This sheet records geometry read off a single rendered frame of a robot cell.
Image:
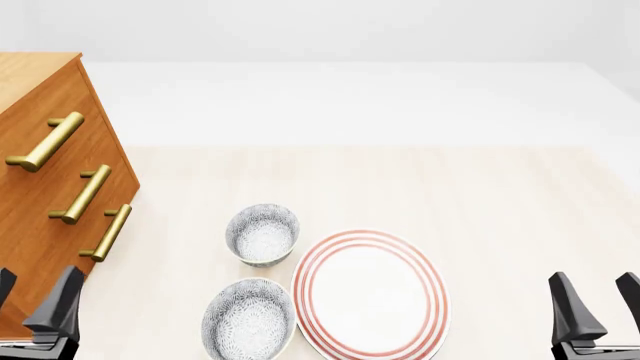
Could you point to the white plate with red rings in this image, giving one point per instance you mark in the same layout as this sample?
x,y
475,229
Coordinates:
x,y
370,296

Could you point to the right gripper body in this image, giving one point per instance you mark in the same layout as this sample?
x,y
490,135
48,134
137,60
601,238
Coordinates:
x,y
595,353

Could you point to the grey patterned bowl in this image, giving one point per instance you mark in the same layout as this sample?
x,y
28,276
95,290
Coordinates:
x,y
262,240
247,322

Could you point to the wooden cabinet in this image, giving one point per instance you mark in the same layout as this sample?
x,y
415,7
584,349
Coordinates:
x,y
30,82

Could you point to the medium wooden drawer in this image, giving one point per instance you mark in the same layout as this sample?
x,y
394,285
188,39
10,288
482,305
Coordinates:
x,y
107,150

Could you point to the small wooden drawer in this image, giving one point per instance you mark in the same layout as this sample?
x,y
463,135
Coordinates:
x,y
129,191

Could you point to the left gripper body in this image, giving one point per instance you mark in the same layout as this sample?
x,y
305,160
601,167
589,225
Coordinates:
x,y
45,348

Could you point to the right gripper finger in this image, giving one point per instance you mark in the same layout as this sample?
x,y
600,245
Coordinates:
x,y
632,300
572,315

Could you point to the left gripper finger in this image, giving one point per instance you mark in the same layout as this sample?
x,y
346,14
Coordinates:
x,y
5,285
62,307

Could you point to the large wooden drawer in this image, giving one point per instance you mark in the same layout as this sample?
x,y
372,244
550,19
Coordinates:
x,y
75,97

